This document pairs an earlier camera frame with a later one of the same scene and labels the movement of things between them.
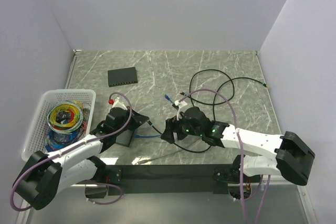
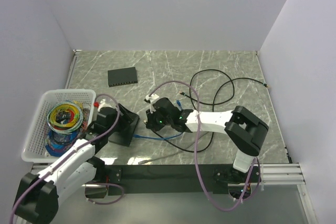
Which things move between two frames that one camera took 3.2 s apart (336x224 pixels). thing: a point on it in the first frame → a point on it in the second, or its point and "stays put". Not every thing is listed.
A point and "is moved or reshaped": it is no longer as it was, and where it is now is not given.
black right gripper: [172, 125] → [151, 123]
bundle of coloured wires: [67, 121] stays put
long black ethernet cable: [214, 107] stays put
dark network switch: [122, 76] stays put
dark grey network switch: [124, 138] stays put
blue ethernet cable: [142, 136] is moved or reshaped
